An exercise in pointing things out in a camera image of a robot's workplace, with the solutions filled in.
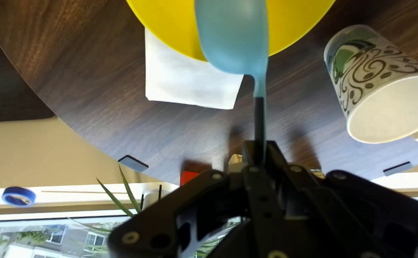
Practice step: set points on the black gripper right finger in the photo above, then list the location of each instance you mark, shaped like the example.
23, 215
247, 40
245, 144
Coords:
342, 215

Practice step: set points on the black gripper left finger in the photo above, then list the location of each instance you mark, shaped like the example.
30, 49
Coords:
203, 210

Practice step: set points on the blue plastic ladle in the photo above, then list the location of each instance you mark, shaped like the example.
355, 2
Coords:
232, 33

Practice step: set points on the yellow plastic bowl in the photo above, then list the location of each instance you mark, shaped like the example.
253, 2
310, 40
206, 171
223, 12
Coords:
166, 22

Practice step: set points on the red orange block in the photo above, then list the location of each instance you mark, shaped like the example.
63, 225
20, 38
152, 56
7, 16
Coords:
192, 174

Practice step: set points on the green potted plant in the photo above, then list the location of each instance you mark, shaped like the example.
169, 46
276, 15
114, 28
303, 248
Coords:
124, 195

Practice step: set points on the patterned paper cup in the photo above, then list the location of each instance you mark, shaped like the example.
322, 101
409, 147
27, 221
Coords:
385, 95

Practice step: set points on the white paper napkin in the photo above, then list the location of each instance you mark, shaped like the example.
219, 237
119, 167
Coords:
184, 81

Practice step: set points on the blue tape roll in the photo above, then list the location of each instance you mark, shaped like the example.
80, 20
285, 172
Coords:
17, 195

